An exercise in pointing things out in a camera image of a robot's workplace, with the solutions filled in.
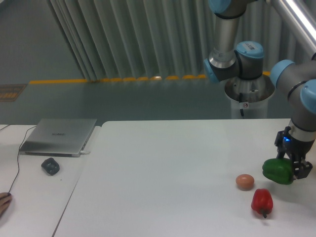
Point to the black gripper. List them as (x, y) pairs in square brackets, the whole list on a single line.
[(296, 149)]

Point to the green bell pepper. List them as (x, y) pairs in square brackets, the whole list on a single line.
[(278, 170)]

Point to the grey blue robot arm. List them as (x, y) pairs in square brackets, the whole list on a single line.
[(296, 81)]

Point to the red bell pepper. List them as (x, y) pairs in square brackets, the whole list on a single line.
[(262, 202)]

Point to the person's hand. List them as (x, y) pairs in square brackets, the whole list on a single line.
[(5, 203)]

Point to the brown egg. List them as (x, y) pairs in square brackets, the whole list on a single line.
[(245, 182)]

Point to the white usb dongle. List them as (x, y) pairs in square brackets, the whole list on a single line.
[(85, 152)]

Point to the small black plastic gadget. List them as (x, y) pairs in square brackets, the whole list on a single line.
[(50, 166)]

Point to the silver closed laptop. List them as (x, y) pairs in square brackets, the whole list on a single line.
[(59, 137)]

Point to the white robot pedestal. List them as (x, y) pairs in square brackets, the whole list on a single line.
[(249, 98)]

